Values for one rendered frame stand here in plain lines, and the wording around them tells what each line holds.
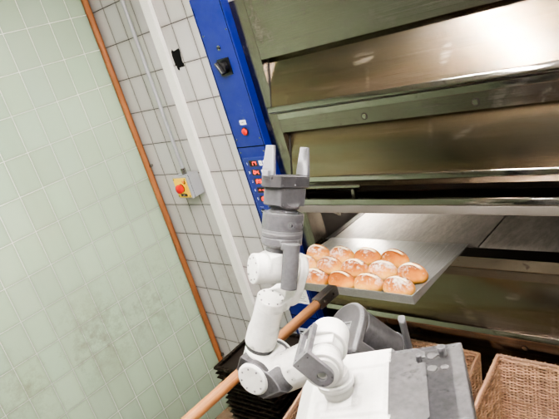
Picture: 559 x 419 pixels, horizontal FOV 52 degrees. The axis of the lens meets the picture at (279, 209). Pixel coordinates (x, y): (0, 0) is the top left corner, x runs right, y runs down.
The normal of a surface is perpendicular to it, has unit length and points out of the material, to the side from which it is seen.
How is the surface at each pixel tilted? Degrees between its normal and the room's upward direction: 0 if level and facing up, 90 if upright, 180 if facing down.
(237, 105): 90
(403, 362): 0
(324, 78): 70
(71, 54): 90
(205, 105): 90
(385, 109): 90
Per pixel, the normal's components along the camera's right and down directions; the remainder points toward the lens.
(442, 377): -0.29, -0.91
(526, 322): -0.69, 0.08
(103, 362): 0.72, 0.01
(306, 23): -0.63, 0.41
